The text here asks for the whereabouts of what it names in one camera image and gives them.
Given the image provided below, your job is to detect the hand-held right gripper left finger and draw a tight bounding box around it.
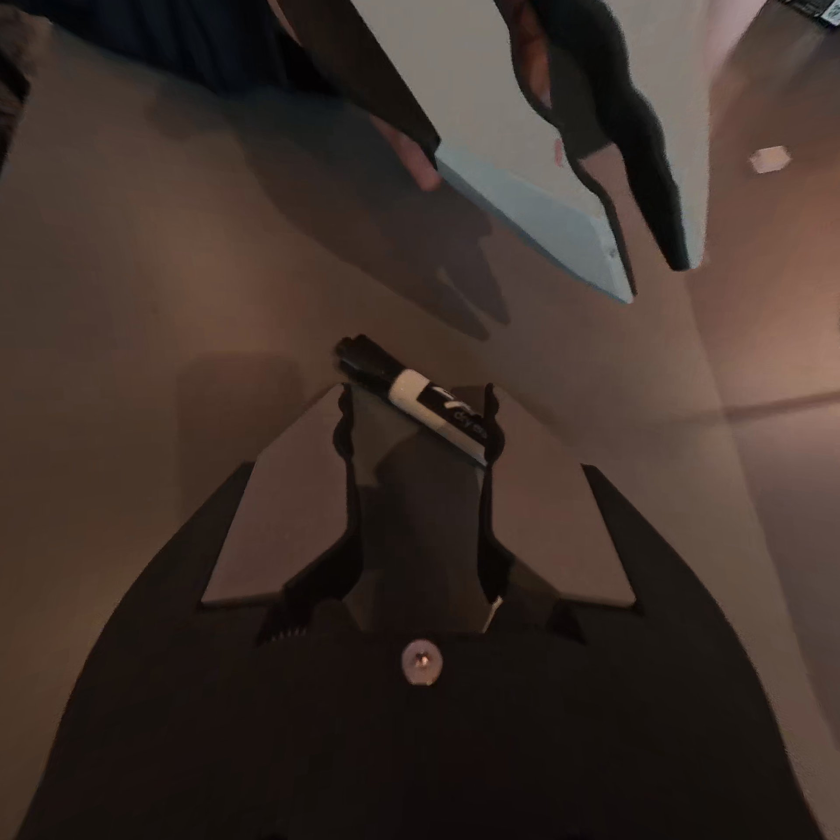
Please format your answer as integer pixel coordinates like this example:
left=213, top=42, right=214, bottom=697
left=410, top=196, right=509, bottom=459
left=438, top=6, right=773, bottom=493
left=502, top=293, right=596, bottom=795
left=199, top=382, right=365, bottom=609

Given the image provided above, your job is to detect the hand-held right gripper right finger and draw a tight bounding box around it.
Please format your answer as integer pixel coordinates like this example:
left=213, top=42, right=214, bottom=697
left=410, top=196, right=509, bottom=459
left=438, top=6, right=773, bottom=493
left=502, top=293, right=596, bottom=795
left=476, top=382, right=644, bottom=614

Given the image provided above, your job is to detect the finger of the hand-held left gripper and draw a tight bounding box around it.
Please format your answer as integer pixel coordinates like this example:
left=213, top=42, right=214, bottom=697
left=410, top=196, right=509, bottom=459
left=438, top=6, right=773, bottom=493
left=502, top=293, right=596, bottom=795
left=350, top=0, right=637, bottom=305
left=527, top=0, right=714, bottom=273

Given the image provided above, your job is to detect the person's left hand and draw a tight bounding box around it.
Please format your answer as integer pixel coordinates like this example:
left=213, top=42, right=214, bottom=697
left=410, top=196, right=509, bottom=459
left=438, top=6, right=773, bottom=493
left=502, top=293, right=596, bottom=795
left=379, top=117, right=442, bottom=193

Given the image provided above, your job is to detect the black white dry erase marker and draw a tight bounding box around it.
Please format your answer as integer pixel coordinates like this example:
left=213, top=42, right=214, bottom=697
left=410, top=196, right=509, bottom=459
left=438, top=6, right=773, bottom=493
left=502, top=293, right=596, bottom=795
left=336, top=335, right=500, bottom=468

